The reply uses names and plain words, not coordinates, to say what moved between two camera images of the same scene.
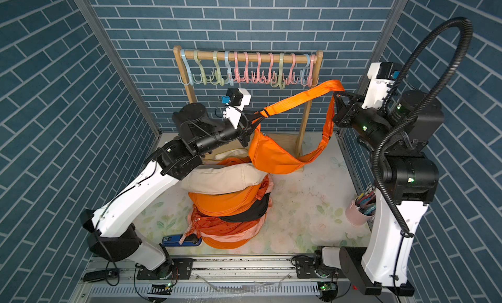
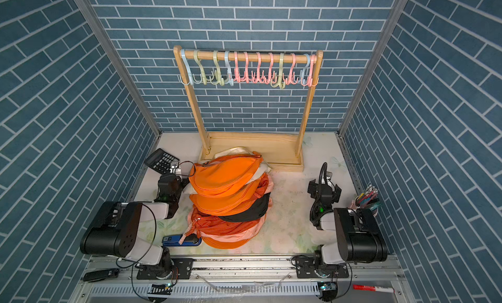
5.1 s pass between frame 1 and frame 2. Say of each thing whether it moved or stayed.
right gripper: moved
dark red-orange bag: stayed
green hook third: stayed
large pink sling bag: stayed
